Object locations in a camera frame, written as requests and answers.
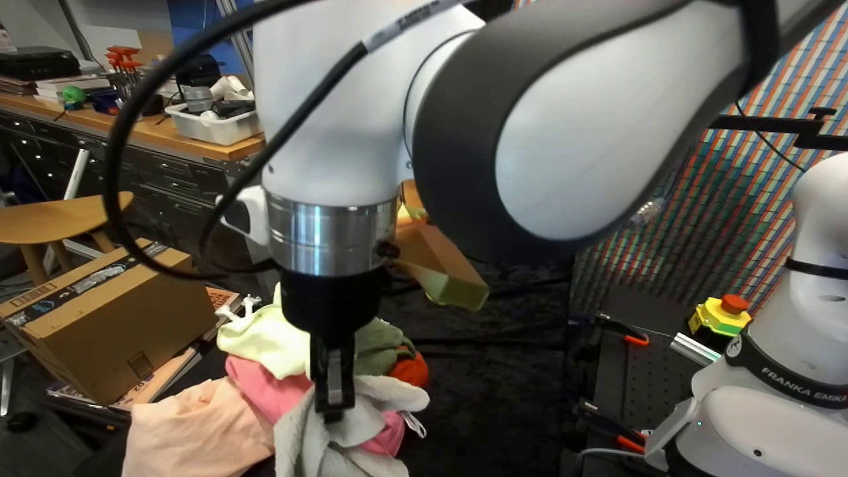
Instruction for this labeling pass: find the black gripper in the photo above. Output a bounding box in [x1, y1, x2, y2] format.
[281, 270, 383, 420]

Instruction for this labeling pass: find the light green cloth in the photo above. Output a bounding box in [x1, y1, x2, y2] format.
[218, 288, 310, 378]

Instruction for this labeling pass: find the pink shirt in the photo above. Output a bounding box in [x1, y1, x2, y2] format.
[226, 358, 405, 455]

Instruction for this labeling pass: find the white cloth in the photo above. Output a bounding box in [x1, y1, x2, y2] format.
[272, 375, 428, 477]

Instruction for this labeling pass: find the dark green cloth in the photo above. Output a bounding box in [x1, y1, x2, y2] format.
[356, 317, 414, 375]

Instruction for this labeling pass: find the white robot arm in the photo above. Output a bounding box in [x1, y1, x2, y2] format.
[228, 0, 803, 419]

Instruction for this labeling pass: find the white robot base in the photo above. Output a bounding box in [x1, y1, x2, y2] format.
[644, 154, 848, 477]

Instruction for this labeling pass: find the cream tote bag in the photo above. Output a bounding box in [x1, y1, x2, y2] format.
[121, 378, 272, 477]

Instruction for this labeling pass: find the black table cloth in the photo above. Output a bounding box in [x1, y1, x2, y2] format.
[77, 253, 579, 477]

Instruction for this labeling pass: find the wooden workbench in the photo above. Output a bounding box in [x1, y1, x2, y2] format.
[0, 95, 263, 253]

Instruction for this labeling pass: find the white plastic bin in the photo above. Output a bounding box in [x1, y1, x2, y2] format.
[165, 103, 260, 146]

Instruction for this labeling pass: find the cardboard box on floor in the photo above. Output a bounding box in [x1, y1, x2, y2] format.
[0, 249, 215, 403]

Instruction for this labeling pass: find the wooden stool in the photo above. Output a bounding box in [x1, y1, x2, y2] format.
[0, 196, 113, 282]

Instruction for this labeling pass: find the yellow red emergency button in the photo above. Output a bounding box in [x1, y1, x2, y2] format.
[688, 294, 753, 335]

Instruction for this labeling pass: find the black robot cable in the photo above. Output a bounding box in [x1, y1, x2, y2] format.
[101, 0, 480, 282]

